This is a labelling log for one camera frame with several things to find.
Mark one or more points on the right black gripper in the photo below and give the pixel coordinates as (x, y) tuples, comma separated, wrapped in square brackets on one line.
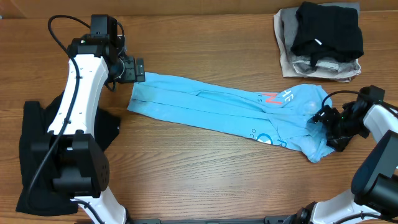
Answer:
[(326, 116)]

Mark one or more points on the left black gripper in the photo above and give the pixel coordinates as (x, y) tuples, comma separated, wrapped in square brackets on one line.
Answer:
[(131, 75)]

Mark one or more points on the light blue t-shirt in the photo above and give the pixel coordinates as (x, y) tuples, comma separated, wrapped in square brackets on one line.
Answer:
[(280, 119)]

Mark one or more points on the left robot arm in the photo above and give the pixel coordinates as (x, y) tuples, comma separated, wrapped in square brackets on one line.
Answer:
[(95, 61)]

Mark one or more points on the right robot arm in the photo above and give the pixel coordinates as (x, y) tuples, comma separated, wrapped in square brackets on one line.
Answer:
[(373, 192)]

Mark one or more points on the folded beige garment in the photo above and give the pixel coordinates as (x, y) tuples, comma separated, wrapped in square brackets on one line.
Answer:
[(287, 69)]

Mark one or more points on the folded black garment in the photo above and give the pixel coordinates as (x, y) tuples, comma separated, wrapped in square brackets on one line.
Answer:
[(327, 32)]

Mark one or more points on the folded grey garment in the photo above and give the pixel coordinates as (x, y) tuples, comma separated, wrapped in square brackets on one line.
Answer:
[(301, 64)]

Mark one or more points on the black t-shirt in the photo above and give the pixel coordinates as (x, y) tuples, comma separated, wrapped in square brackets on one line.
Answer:
[(55, 168)]

